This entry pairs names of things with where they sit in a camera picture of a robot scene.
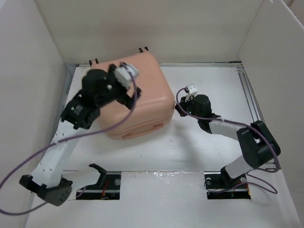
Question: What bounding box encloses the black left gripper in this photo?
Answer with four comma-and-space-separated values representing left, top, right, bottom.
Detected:
98, 64, 141, 108

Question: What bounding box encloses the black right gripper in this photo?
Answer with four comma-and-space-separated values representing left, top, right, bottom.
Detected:
176, 95, 202, 120

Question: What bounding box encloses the pink hard-shell suitcase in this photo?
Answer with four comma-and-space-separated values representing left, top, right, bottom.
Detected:
91, 47, 175, 140

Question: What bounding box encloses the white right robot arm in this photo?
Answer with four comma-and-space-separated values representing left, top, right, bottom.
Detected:
175, 95, 281, 187

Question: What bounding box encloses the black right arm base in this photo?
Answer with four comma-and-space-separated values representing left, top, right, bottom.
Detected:
204, 171, 251, 200

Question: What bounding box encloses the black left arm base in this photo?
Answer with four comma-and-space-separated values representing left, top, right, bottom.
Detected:
76, 172, 121, 200

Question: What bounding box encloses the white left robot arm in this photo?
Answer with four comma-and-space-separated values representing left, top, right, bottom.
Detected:
19, 62, 141, 206

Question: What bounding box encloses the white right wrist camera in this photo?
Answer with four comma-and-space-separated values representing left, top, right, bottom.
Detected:
185, 84, 198, 102

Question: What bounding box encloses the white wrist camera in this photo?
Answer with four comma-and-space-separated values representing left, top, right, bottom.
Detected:
185, 84, 198, 102
114, 62, 139, 90

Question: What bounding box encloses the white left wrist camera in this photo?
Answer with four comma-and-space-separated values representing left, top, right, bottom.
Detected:
114, 62, 139, 90

